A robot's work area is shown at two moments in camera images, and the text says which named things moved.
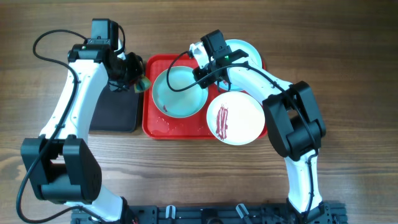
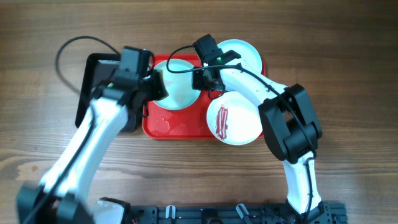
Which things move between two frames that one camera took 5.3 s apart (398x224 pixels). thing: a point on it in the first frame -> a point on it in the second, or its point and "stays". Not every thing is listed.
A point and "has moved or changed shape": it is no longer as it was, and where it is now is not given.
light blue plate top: x=253 y=58 stays
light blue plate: x=181 y=104 has moved or changed shape
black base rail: x=330 y=213 stays
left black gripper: x=138 y=68 -> x=158 y=76
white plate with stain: x=236 y=118 stays
